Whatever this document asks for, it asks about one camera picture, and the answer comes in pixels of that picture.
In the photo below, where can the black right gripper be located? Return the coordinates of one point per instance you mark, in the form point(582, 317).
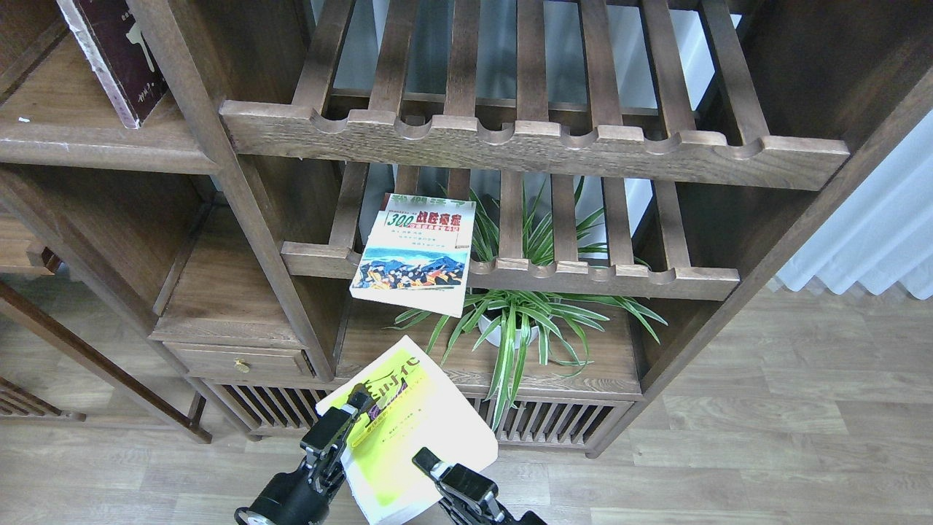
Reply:
point(467, 497)

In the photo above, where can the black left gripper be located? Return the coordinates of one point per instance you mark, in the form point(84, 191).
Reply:
point(304, 495)

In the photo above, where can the yellow green cover book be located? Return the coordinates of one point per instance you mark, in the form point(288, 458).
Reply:
point(416, 406)

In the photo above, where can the maroon hardcover book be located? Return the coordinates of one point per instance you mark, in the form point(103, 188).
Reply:
point(114, 45)

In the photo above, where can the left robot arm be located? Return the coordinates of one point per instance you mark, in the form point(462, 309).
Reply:
point(304, 495)

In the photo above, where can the left slatted cabinet door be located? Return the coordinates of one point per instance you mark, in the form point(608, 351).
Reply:
point(274, 406)

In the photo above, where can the slatted cabinet door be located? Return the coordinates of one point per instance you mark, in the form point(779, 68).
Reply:
point(274, 406)
point(558, 422)

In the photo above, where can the right slatted cabinet door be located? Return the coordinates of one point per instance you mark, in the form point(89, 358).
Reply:
point(558, 422)

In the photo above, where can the wooden drawer with brass knob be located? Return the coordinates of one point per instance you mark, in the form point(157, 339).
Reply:
point(244, 362)

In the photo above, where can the white plant pot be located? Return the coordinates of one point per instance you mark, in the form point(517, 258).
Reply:
point(492, 329)

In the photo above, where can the green spider plant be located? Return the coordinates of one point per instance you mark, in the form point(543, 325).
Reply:
point(523, 317)

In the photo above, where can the colorful illustrated paperback book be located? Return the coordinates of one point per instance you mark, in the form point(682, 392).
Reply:
point(417, 254)

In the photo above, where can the dark wooden bookshelf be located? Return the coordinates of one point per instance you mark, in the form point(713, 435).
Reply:
point(686, 148)

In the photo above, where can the white pleated curtain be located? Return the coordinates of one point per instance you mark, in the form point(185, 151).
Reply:
point(882, 234)

